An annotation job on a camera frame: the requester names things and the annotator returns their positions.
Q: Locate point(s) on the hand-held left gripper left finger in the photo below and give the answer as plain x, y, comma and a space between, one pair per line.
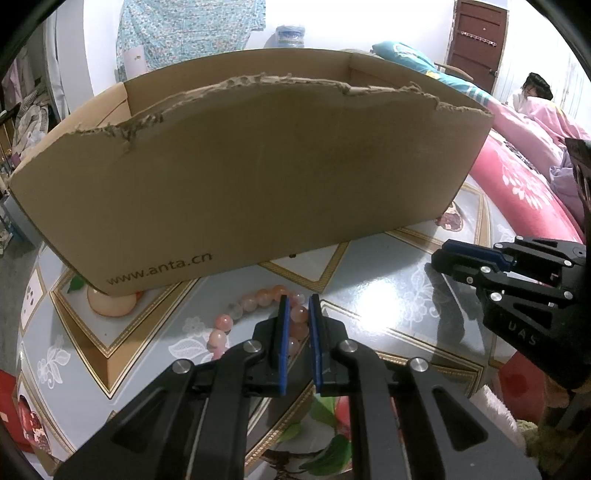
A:
282, 346

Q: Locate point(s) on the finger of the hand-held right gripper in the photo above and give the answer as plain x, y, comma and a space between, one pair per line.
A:
471, 249
461, 270

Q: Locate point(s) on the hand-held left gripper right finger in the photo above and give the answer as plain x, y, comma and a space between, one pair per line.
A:
316, 346

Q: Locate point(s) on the torn cardboard box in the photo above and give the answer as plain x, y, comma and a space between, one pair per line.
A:
258, 184

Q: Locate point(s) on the printed plastic tablecloth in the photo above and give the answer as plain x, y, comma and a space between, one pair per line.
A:
392, 295

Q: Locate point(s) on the red floral blanket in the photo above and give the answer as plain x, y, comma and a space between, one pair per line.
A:
521, 194

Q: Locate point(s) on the white fluffy cloth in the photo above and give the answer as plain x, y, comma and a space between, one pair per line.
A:
496, 406

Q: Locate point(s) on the lilac cloth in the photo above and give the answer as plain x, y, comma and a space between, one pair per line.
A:
565, 184

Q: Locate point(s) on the light pink quilt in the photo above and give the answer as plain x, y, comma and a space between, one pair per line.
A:
549, 124

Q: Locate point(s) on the teal pillow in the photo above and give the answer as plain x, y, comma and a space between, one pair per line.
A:
415, 64

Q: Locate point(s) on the brown door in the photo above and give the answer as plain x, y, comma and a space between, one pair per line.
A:
475, 41

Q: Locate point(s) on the blue water jug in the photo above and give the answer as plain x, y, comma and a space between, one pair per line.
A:
291, 37

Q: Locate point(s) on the red printed bag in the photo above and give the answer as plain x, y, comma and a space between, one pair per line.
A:
9, 406

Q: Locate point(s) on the hanging floral cloth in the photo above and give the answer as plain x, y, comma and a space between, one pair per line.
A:
184, 37

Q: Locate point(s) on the pile of light clothes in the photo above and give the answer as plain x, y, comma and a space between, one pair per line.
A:
32, 120

